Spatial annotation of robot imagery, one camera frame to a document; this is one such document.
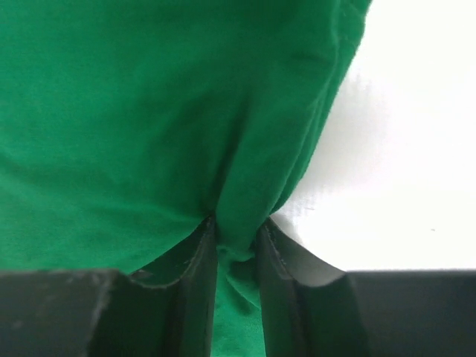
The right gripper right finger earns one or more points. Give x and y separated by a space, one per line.
304 300

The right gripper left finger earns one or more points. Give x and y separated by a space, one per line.
188 271

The green t-shirt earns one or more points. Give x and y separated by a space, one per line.
125 124

